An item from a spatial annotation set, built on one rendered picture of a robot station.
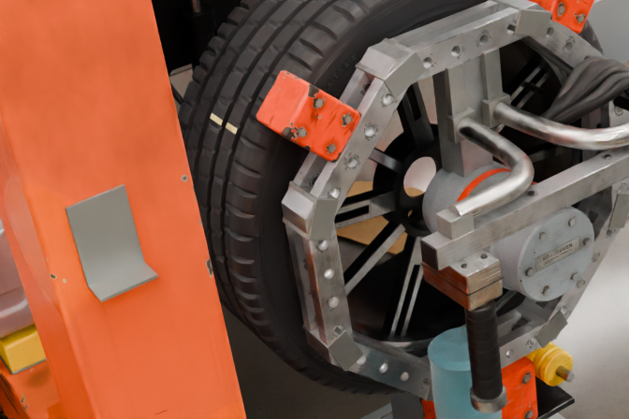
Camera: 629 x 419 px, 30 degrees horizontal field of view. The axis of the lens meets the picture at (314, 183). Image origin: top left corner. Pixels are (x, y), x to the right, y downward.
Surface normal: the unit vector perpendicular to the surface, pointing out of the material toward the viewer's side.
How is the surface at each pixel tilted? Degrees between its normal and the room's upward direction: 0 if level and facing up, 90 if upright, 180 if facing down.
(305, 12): 25
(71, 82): 90
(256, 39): 36
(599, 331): 0
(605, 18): 90
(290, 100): 45
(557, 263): 90
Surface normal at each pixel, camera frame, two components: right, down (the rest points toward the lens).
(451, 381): -0.44, 0.46
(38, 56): 0.52, 0.35
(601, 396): -0.14, -0.86
